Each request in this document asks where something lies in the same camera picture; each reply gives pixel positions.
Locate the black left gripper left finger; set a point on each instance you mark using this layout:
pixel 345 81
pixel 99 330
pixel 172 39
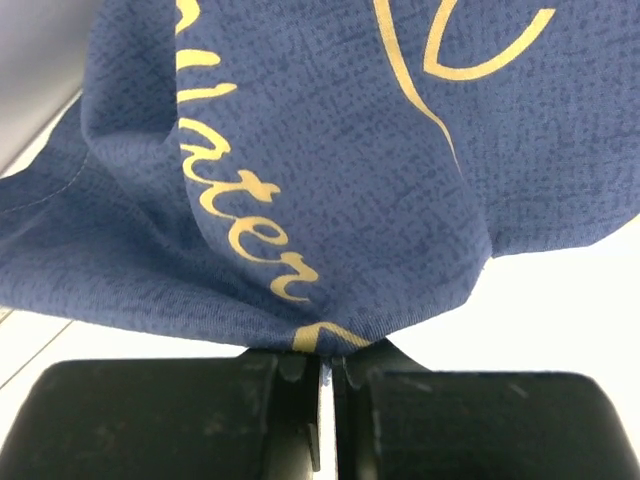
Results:
pixel 254 416

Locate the blue cloth placemat gold print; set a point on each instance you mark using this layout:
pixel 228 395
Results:
pixel 316 175

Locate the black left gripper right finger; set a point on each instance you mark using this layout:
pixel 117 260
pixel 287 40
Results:
pixel 396 419

